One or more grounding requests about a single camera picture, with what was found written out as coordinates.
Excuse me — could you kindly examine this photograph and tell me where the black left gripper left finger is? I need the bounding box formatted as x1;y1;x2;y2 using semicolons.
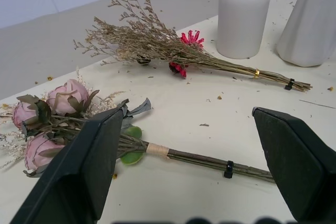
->
11;107;124;224

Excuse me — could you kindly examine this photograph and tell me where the white faceted vase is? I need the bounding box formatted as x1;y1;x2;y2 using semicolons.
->
276;0;336;68

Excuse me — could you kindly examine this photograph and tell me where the white round bottle vase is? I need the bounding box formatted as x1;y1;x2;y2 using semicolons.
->
216;0;271;59

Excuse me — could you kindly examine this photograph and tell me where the dried brown flower bouquet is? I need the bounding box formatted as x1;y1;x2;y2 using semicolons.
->
73;0;313;92

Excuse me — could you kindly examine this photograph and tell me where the pink rose bouquet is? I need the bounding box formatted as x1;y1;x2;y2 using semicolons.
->
0;68;276;178

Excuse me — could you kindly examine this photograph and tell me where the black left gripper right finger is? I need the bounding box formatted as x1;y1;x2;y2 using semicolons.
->
251;106;336;222

